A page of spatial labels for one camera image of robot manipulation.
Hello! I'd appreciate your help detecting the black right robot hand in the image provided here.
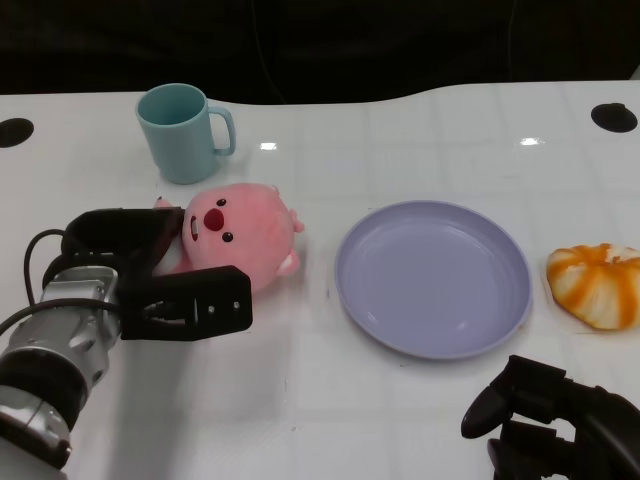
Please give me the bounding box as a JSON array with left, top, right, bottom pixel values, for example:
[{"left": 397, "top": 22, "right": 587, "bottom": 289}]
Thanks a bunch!
[{"left": 460, "top": 354, "right": 640, "bottom": 480}]

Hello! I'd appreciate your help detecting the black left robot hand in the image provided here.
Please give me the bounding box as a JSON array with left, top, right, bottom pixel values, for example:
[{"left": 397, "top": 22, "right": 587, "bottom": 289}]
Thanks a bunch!
[{"left": 62, "top": 207, "right": 254, "bottom": 342}]

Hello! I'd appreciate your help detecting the pink plush beaver doll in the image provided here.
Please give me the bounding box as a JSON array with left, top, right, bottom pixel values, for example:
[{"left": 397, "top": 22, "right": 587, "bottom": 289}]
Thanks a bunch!
[{"left": 152, "top": 182, "right": 307, "bottom": 296}]

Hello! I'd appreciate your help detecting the purple plastic plate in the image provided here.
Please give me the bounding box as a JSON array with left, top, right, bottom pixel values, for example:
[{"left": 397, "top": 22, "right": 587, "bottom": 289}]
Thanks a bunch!
[{"left": 333, "top": 200, "right": 534, "bottom": 361}]

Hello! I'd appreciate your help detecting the orange white bread toy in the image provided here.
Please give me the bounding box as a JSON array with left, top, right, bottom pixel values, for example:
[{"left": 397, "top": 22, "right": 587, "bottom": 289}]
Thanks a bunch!
[{"left": 545, "top": 243, "right": 640, "bottom": 331}]

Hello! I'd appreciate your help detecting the teal plastic mug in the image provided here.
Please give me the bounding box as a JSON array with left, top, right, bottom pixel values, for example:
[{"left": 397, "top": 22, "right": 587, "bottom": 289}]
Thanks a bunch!
[{"left": 135, "top": 83, "right": 236, "bottom": 185}]

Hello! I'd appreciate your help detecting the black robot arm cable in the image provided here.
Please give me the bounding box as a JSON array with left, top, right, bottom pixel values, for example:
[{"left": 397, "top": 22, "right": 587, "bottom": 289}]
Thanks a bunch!
[
  {"left": 0, "top": 297, "right": 124, "bottom": 337},
  {"left": 22, "top": 228, "right": 69, "bottom": 307}
]

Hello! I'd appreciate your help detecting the black table cable grommet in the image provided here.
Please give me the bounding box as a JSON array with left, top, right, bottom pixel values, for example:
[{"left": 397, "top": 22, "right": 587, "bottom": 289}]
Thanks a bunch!
[
  {"left": 0, "top": 118, "right": 35, "bottom": 148},
  {"left": 590, "top": 103, "right": 638, "bottom": 134}
]

